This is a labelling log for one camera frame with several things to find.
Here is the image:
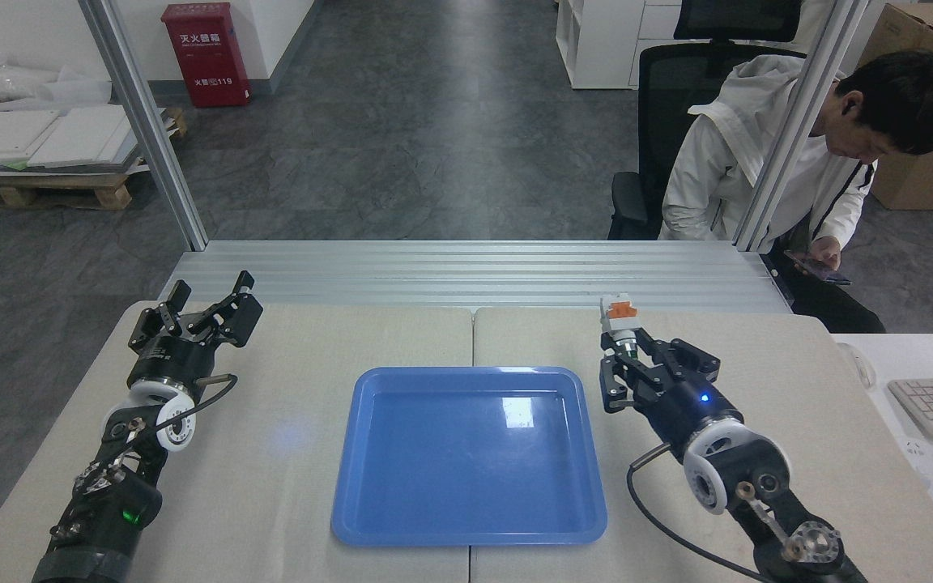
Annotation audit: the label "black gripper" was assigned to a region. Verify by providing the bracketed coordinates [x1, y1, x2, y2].
[599, 326, 745, 464]
[127, 270, 264, 391]

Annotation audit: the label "white orange green switch part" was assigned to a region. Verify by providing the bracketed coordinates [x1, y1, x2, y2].
[599, 292, 647, 359]

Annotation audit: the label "dark phone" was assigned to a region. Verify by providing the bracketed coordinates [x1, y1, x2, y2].
[783, 249, 853, 287]

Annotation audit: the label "blue plastic tray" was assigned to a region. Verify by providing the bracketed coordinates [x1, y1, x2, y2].
[330, 366, 608, 547]

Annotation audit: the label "person's hand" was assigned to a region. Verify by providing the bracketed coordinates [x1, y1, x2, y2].
[807, 236, 843, 273]

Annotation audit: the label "wooden pallet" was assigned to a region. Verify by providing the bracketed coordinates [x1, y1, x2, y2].
[0, 107, 190, 212]

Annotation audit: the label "white computer mouse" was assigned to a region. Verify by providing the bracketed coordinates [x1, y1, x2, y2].
[837, 342, 877, 391]

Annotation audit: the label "white foam boards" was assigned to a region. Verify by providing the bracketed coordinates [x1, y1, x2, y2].
[0, 102, 169, 174]

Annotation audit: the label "person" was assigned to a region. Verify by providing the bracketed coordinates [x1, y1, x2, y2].
[658, 49, 933, 334]

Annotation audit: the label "red fire extinguisher box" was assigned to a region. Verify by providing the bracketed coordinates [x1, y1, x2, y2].
[160, 2, 253, 109]

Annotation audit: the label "white desk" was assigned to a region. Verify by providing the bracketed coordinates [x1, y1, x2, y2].
[827, 332, 933, 583]

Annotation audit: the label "black office chair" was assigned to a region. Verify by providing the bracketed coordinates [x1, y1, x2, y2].
[607, 0, 809, 241]

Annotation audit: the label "white cabinet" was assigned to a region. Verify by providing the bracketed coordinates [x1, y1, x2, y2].
[555, 0, 684, 91]

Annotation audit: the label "brown cardboard box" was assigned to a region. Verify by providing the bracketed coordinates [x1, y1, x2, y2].
[855, 2, 933, 212]

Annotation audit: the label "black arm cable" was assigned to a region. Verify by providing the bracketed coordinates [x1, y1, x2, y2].
[92, 373, 239, 480]
[626, 441, 769, 583]

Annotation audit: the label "silver aluminium post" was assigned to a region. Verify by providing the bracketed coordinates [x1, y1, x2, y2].
[78, 0, 210, 253]
[731, 0, 873, 253]

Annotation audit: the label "silver aluminium rail bed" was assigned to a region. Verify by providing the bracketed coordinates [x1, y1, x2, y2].
[160, 240, 795, 316]

